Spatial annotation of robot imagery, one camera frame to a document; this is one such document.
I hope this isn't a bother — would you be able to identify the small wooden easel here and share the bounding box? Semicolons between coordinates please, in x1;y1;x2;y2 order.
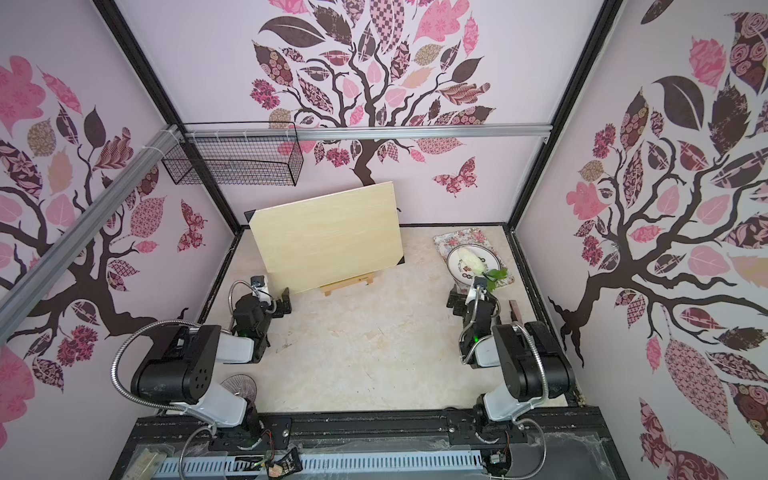
320;272;375;297

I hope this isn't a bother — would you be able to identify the left aluminium rail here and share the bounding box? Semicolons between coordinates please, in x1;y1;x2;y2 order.
1;125;182;343

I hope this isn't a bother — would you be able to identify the floral rectangular tray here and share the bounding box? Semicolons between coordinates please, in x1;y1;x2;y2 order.
433;228;507;292

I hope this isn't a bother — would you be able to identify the black wire basket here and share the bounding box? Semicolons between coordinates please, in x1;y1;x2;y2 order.
163;120;304;187

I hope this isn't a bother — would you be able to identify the white slotted cable duct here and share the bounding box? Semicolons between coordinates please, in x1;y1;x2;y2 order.
153;450;487;479

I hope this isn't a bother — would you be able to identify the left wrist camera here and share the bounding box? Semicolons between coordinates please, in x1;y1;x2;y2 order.
250;275;272;302

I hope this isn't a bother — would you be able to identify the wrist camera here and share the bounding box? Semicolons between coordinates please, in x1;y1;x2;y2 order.
250;275;272;302
468;276;488;301

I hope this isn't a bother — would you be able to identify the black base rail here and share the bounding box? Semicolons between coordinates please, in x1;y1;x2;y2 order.
110;407;628;479

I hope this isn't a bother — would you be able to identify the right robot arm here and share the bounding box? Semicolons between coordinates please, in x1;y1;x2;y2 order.
446;286;576;428

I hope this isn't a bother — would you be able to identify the aluminium rail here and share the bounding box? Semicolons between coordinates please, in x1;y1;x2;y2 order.
1;125;182;343
184;123;553;141

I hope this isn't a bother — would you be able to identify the toy white radish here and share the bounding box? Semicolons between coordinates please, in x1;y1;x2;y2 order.
457;246;511;292

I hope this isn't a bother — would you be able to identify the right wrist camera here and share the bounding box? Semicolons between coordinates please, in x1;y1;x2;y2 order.
468;276;488;301

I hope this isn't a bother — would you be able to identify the white round plate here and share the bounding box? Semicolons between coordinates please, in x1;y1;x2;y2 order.
446;244;502;287

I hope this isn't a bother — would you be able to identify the light wooden drawing board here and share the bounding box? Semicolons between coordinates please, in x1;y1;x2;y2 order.
249;182;404;292

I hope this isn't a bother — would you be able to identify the back aluminium rail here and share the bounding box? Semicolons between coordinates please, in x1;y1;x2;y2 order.
184;123;553;141

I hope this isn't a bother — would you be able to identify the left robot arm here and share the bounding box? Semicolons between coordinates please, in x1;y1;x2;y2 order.
110;285;292;430

